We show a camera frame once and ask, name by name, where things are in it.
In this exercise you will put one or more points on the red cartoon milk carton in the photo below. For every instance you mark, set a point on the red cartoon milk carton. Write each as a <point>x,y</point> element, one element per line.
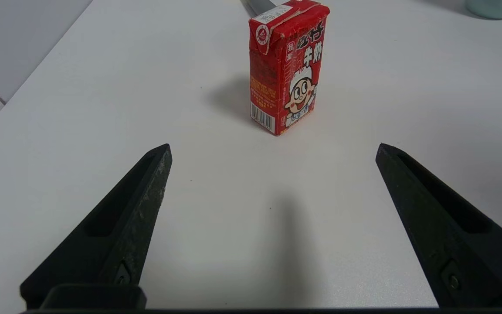
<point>288,65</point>

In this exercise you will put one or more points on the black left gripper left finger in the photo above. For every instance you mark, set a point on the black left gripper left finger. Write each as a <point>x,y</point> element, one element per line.
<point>116,235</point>

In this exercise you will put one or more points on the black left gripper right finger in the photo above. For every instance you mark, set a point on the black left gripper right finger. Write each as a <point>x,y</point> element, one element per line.
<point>451,235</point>

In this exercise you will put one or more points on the teal plastic cup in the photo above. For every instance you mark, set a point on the teal plastic cup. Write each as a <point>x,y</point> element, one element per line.
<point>497,8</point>

